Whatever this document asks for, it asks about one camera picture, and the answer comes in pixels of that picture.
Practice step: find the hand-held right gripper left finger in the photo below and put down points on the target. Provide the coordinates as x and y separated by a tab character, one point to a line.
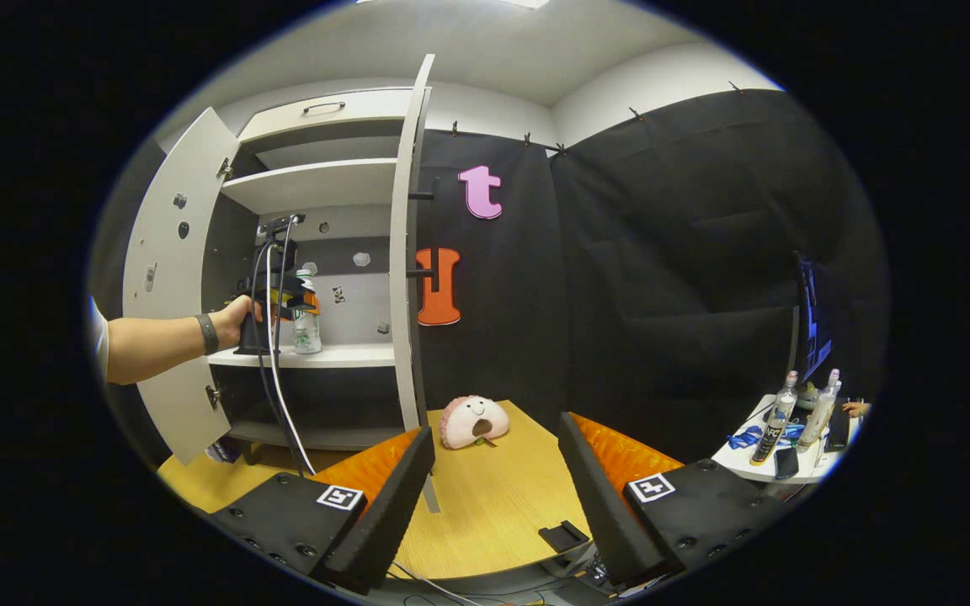
388	522

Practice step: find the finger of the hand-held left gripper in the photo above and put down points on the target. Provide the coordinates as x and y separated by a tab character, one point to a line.
308	301

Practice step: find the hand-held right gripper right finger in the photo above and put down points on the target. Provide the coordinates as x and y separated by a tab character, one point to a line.
607	513

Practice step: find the white plastic bottle green label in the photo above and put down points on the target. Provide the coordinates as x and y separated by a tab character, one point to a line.
308	330

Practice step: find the white cabinet door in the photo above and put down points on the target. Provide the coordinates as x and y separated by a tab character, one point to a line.
405	252
169	244

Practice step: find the black phone stand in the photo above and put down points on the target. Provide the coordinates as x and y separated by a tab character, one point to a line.
565	535

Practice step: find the black wristband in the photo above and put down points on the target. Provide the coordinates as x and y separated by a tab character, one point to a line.
208	333

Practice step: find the white cabinet shelf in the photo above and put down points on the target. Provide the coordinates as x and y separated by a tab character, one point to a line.
342	355
317	185

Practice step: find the white cabinet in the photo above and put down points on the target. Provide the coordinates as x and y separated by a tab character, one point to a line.
342	219

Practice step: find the pink plush toy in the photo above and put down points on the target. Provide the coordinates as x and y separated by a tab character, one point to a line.
468	417

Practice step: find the white side table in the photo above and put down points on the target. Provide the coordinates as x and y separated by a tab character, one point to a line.
738	459

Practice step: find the white shirt sleeve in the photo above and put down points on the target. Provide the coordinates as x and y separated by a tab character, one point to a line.
98	337

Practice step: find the black phone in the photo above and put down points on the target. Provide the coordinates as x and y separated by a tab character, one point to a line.
786	463

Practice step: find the clear bottle black label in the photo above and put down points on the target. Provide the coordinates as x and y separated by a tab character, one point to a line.
773	425

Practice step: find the black backdrop cloth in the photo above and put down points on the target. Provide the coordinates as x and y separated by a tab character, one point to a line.
662	295

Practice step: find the clear bottle white label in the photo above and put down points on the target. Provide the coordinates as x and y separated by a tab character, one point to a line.
818	412

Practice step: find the black keyboard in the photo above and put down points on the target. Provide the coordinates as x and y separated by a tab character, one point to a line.
839	429

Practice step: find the computer monitor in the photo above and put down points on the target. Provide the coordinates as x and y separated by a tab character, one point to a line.
809	320

